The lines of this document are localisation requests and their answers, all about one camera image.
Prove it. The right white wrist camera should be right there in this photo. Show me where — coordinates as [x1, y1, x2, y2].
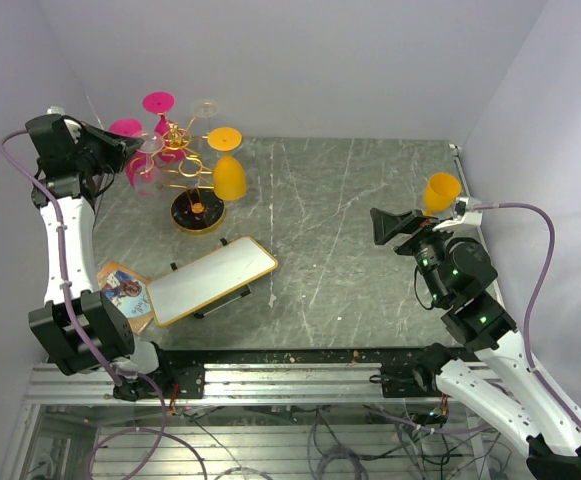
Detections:
[433, 197, 483, 233]

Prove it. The clear wine glass front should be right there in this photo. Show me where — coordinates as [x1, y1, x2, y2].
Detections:
[129, 131, 165, 196]

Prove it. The magenta wine glass front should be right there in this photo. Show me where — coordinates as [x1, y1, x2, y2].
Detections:
[108, 117, 143, 187]

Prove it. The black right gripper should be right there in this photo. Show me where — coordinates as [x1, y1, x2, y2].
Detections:
[370, 207, 461, 304]

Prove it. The yellow wine glass front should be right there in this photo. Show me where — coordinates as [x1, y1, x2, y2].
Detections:
[423, 172, 462, 215]

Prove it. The clear wine glass rear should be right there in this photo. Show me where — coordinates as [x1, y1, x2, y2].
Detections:
[189, 99, 219, 137]

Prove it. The magenta wine glass rear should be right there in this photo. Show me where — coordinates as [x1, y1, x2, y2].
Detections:
[142, 91, 185, 164]

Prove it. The yellow wine glass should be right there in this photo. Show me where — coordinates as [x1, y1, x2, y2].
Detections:
[423, 172, 462, 215]
[207, 127, 247, 201]

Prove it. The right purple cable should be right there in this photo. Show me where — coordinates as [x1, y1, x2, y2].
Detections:
[469, 202, 581, 471]

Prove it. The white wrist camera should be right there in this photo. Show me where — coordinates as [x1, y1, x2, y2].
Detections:
[47, 106, 82, 128]
[433, 197, 483, 233]

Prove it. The clear wine glass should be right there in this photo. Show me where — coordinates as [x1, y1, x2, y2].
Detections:
[189, 99, 219, 137]
[129, 131, 165, 196]

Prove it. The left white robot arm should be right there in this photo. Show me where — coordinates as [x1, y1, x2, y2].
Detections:
[25, 113, 174, 397]

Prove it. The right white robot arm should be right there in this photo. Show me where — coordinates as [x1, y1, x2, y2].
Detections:
[370, 208, 581, 479]

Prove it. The gold wire glass rack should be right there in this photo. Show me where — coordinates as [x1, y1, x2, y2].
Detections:
[158, 107, 226, 235]

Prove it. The white gold-framed tray stand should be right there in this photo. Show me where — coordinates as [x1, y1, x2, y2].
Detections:
[147, 236, 279, 327]

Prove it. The magenta wine glass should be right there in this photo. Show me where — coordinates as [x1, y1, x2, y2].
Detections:
[108, 117, 143, 187]
[142, 91, 185, 164]

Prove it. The illustrated picture book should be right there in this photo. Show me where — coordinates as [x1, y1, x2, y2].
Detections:
[97, 261, 154, 335]

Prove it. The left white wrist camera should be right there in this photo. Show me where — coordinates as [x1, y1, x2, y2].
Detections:
[47, 106, 82, 128]

